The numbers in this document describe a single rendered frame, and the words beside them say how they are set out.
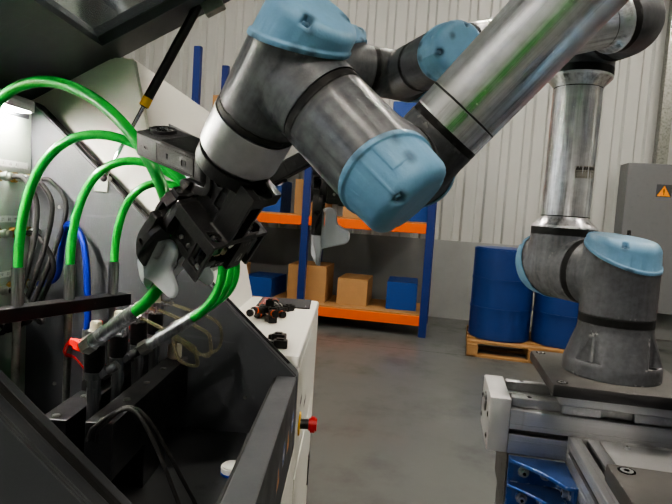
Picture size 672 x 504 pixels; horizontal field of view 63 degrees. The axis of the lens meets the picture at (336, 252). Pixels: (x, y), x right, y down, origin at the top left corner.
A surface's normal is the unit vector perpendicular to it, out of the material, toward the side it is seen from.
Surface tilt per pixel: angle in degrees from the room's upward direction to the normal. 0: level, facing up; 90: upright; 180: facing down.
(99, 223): 90
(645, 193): 90
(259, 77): 104
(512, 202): 90
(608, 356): 72
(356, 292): 90
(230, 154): 121
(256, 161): 134
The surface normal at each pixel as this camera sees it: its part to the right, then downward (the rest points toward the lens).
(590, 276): -0.94, -0.04
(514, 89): 0.20, 0.55
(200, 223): 0.50, -0.63
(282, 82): -0.40, 0.06
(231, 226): -0.60, 0.24
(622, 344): -0.26, -0.25
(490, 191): -0.19, 0.06
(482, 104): -0.11, 0.32
